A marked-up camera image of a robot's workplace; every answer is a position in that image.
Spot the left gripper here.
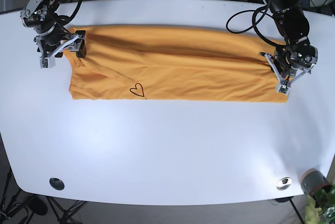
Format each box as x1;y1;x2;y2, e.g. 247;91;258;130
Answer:
259;41;318;95

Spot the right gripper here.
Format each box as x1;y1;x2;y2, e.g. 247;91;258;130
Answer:
32;20;86;69

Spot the orange yellow T-shirt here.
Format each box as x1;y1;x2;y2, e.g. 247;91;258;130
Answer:
64;25;287;103

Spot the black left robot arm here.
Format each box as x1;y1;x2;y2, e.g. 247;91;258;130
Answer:
250;0;318;95

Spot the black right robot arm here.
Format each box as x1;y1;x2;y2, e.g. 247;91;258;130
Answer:
20;0;86;69

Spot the silver table grommet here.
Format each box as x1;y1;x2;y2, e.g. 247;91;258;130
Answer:
276;177;292;191

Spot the grey plant pot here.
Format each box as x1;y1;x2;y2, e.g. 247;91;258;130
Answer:
300;169;332;197

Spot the black table grommet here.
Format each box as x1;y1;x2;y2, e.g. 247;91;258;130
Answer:
49;177;65;191

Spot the green potted plant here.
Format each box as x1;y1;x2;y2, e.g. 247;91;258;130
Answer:
305;185;334;224

